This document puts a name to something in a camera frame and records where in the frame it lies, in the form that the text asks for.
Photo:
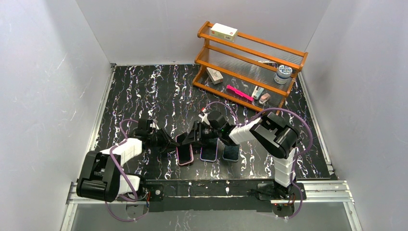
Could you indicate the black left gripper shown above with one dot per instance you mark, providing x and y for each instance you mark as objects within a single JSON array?
[{"x": 159, "y": 137}]

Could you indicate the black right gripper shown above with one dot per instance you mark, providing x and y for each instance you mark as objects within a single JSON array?
[{"x": 197, "y": 132}]

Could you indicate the pink cased phone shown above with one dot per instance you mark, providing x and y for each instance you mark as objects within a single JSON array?
[{"x": 184, "y": 151}]

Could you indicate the lilac phone case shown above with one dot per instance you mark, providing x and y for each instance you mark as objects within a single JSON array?
[{"x": 209, "y": 151}]

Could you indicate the black smartphone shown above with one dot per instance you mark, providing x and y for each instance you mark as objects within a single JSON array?
[{"x": 231, "y": 153}]

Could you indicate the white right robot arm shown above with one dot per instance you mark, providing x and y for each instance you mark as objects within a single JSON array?
[{"x": 278, "y": 137}]

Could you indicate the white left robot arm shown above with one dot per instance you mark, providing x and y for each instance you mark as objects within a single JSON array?
[{"x": 102, "y": 176}]

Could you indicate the pink comb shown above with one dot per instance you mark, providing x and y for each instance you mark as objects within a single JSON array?
[{"x": 240, "y": 93}]

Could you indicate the small grey box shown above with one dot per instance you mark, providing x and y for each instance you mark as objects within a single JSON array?
[{"x": 215, "y": 76}]

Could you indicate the light blue stapler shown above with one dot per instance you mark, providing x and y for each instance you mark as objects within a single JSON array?
[{"x": 257, "y": 93}]

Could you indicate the pink small stapler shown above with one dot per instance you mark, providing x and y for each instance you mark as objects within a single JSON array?
[{"x": 264, "y": 98}]

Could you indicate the orange wooden shelf rack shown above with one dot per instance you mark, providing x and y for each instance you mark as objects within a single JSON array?
[{"x": 247, "y": 62}]

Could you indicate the white cardboard box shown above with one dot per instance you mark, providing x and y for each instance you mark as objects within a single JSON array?
[{"x": 223, "y": 32}]

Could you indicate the blue white jar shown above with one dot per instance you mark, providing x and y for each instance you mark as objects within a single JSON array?
[{"x": 283, "y": 74}]

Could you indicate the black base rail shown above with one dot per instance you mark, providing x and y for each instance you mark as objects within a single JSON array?
[{"x": 261, "y": 195}]

